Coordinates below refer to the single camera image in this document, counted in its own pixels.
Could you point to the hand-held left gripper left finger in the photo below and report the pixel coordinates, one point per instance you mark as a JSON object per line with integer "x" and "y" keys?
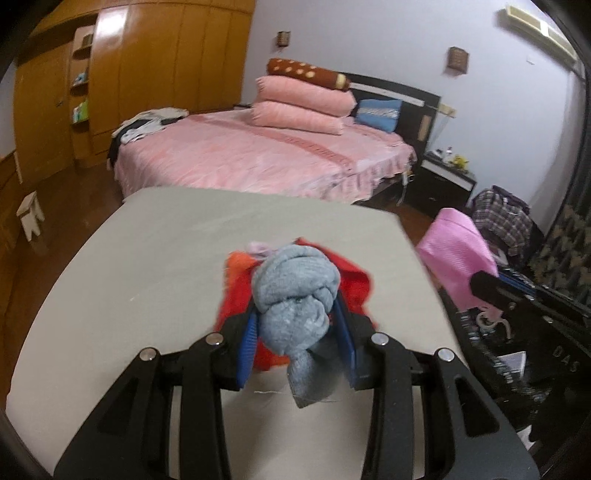
{"x": 247, "y": 350}

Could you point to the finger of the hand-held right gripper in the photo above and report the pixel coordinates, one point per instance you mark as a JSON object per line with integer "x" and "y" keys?
{"x": 517, "y": 278}
{"x": 485, "y": 284}

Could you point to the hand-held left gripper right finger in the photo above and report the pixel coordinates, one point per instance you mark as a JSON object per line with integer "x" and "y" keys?
{"x": 346, "y": 344}

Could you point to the pink cloth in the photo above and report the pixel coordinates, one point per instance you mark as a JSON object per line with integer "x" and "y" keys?
{"x": 452, "y": 254}

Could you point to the grey sock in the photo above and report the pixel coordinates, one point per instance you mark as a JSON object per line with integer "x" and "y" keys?
{"x": 295, "y": 286}

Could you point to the bin with black liner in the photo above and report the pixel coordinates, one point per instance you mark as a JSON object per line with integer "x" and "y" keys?
{"x": 480, "y": 364}

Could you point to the white cardboard box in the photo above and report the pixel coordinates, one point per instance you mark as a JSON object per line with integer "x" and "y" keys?
{"x": 512, "y": 363}

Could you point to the plaid shirt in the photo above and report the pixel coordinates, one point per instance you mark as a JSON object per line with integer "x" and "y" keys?
{"x": 503, "y": 221}

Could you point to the red cloth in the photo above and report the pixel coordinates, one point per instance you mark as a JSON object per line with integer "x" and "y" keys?
{"x": 355, "y": 281}

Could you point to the dark nightstand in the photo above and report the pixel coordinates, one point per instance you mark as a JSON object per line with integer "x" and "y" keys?
{"x": 443, "y": 184}

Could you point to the yellow plush toy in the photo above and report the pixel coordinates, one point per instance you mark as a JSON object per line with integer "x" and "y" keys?
{"x": 459, "y": 161}

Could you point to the white bottle with dark cap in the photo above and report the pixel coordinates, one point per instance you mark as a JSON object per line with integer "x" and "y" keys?
{"x": 448, "y": 154}

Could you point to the dark wooden headboard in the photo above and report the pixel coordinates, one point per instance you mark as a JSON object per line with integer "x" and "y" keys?
{"x": 415, "y": 108}

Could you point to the bed with pink cover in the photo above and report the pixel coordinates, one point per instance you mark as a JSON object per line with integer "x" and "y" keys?
{"x": 258, "y": 152}

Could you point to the blue cushion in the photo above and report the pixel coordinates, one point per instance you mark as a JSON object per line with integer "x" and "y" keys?
{"x": 378, "y": 115}

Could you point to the pink folded quilt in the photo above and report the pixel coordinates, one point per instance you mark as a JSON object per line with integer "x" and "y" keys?
{"x": 300, "y": 119}

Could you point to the pile of clothes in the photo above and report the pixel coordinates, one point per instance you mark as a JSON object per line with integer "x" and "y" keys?
{"x": 143, "y": 123}

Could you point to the air conditioner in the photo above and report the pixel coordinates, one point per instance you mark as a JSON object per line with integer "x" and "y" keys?
{"x": 540, "y": 27}

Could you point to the stacked pink pillows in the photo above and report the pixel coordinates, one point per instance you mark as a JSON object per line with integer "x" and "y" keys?
{"x": 304, "y": 94}

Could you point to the white wooden stool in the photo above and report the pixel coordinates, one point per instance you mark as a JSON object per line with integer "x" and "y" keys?
{"x": 31, "y": 217}

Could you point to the brown dotted bolster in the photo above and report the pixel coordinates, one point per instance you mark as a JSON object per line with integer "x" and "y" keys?
{"x": 304, "y": 73}

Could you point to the wooden desk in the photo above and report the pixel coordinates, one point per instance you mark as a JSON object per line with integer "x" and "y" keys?
{"x": 7, "y": 184}

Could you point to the wooden wardrobe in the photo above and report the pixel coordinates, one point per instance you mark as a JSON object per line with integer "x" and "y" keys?
{"x": 152, "y": 60}

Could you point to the wall outlet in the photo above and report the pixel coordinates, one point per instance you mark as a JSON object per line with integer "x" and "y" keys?
{"x": 448, "y": 110}

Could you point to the large wall lamp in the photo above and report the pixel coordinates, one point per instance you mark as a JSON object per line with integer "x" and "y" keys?
{"x": 458, "y": 60}

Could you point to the small wall lamp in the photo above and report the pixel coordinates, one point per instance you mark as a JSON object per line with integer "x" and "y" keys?
{"x": 284, "y": 38}

